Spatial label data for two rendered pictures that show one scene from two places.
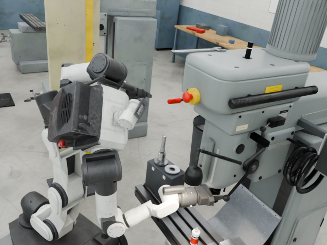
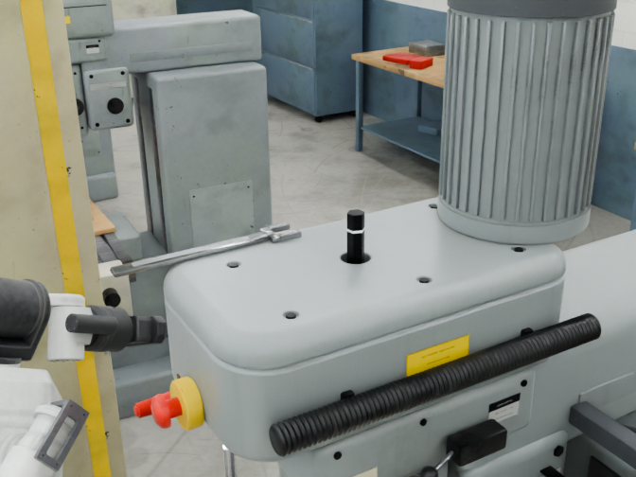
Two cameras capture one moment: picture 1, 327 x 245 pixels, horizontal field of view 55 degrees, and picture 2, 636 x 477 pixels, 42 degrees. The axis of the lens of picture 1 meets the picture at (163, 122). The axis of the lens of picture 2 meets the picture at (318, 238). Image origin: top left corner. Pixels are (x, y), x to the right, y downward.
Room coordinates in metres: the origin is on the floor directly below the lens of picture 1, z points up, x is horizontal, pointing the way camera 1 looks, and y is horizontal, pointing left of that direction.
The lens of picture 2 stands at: (0.27, -0.32, 2.32)
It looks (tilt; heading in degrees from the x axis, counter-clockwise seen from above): 24 degrees down; 5
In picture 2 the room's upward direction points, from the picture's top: 1 degrees counter-clockwise
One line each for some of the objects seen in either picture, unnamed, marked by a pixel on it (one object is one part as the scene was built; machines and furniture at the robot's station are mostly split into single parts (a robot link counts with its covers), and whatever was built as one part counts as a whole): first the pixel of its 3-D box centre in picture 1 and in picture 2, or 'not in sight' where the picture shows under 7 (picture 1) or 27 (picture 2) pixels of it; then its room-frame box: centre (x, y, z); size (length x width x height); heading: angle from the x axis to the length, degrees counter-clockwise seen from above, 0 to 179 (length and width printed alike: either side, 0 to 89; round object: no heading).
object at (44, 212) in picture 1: (53, 220); not in sight; (1.41, 0.60, 0.68); 0.21 x 0.20 x 0.13; 56
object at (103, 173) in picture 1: (102, 176); not in sight; (1.00, 0.22, 1.39); 0.12 x 0.09 x 0.14; 111
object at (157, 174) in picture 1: (164, 178); not in sight; (1.54, -0.05, 1.00); 0.22 x 0.12 x 0.20; 45
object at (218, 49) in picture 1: (199, 50); (207, 249); (1.18, -0.10, 1.89); 0.24 x 0.04 x 0.01; 125
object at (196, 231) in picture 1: (195, 235); not in sight; (1.16, -0.23, 0.96); 0.04 x 0.04 x 0.11
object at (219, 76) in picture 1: (245, 77); (365, 311); (1.18, -0.30, 1.81); 0.47 x 0.26 x 0.16; 125
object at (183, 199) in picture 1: (173, 195); not in sight; (1.11, -0.09, 1.24); 0.11 x 0.11 x 0.11; 20
